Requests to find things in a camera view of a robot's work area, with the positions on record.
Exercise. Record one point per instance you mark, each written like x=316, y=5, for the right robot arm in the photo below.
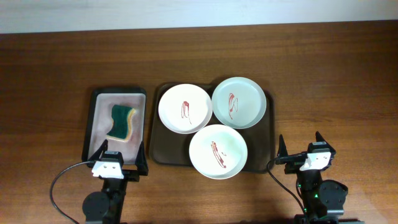
x=321, y=200

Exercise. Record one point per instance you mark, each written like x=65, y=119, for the small black tray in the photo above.
x=100, y=122

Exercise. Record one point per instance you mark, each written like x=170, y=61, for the green yellow sponge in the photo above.
x=122, y=123

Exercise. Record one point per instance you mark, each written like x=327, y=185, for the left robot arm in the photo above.
x=106, y=205

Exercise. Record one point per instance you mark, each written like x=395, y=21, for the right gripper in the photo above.
x=294, y=163

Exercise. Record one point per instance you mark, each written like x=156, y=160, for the white plate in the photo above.
x=185, y=108
x=218, y=152

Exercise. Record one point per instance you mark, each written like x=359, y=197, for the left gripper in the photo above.
x=132, y=175

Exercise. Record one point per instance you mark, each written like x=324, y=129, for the white plate front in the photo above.
x=218, y=152

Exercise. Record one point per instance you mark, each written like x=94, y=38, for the pale green plate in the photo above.
x=239, y=102

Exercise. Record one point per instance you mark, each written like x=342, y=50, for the large brown tray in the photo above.
x=169, y=148

